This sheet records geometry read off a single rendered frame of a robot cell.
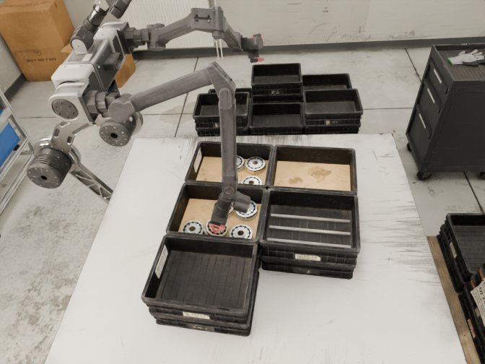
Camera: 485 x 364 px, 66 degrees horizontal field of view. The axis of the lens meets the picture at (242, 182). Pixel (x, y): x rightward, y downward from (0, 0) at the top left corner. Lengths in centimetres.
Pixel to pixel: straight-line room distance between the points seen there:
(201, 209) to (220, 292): 44
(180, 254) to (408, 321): 96
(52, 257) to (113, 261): 117
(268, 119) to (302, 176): 117
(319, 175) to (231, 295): 76
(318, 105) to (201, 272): 177
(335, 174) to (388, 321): 71
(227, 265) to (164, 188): 70
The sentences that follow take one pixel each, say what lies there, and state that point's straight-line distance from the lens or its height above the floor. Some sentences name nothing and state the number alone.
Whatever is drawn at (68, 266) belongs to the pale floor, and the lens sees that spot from 293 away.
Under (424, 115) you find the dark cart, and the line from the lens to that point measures 305.
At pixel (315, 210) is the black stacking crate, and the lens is 176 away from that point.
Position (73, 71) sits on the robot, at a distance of 155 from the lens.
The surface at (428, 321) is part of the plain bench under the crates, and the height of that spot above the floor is 70.
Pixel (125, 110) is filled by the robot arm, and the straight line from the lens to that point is 139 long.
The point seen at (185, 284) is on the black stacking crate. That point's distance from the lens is 159.
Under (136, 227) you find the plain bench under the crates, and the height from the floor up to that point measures 70.
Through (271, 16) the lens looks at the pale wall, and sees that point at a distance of 450.
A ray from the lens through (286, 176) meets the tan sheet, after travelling 189.
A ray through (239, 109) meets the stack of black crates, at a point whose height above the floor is 49.
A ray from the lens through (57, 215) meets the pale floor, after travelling 328.
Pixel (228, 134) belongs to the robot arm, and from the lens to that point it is 136.
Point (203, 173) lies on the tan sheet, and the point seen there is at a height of 83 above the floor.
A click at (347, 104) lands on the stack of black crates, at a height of 49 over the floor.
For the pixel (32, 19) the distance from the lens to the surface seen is 473.
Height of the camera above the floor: 219
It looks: 46 degrees down
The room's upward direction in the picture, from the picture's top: 7 degrees counter-clockwise
